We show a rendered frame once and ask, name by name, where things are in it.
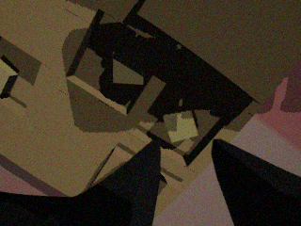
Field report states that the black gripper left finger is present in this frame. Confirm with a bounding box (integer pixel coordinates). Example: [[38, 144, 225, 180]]
[[0, 139, 161, 226]]

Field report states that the tan square puzzle board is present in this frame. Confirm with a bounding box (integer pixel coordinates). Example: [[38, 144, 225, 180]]
[[0, 0, 301, 219]]

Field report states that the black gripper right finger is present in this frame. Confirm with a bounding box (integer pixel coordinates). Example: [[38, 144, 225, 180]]
[[211, 138, 301, 226]]

